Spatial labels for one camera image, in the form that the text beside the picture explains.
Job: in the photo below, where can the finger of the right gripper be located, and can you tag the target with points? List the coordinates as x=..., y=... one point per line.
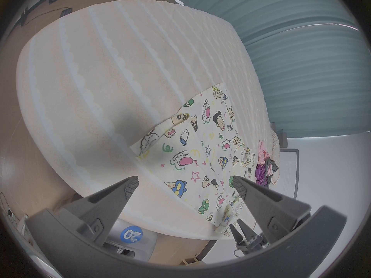
x=238, y=237
x=247, y=232

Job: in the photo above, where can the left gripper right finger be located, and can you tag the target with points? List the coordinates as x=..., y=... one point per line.
x=266, y=213

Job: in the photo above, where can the cream pillow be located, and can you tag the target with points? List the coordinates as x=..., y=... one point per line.
x=275, y=143

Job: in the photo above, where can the grey bedside table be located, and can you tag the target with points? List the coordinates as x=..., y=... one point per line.
x=278, y=132

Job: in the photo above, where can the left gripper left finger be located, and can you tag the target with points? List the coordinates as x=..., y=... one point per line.
x=107, y=213

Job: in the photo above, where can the white printed pyjama top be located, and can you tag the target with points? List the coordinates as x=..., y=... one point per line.
x=197, y=155

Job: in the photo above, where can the blue-green curtain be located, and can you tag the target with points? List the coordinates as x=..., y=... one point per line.
x=246, y=1
x=313, y=91

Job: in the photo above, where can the pile of clothes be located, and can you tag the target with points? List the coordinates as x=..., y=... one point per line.
x=265, y=169

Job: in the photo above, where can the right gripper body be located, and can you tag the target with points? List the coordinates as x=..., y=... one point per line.
x=252, y=243

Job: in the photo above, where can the black power adapter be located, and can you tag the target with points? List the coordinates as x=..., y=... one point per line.
x=65, y=11

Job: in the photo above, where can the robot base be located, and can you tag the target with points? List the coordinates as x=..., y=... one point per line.
x=139, y=242

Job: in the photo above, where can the bed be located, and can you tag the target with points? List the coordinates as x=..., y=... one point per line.
x=116, y=82

